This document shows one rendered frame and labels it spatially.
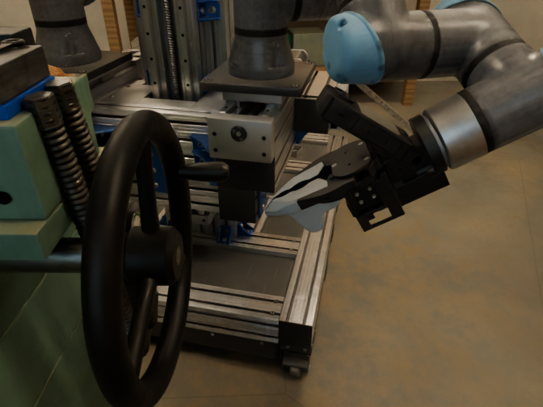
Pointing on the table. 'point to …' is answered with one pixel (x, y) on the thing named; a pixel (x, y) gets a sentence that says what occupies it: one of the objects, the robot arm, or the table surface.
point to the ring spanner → (10, 44)
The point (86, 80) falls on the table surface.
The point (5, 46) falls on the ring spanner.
